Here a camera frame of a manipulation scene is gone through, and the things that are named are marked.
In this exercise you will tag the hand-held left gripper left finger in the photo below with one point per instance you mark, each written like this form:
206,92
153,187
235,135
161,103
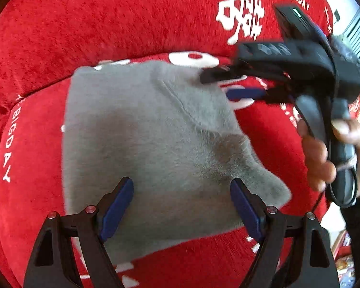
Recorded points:
117,213

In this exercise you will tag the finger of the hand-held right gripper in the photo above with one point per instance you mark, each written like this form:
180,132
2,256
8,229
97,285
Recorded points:
225,73
243,94

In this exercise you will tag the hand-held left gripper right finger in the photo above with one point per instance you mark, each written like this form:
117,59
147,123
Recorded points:
247,213

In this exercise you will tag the grey fleece cloth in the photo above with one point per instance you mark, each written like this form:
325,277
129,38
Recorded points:
153,144

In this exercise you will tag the person's right hand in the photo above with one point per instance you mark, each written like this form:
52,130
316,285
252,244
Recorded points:
316,159

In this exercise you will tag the grey slatted rack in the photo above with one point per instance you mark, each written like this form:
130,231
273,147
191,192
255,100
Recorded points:
358,33

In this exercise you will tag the colourful boxes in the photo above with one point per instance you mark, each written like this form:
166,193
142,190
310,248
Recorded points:
345,261

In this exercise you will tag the red printed blanket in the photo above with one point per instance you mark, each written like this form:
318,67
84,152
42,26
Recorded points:
93,21

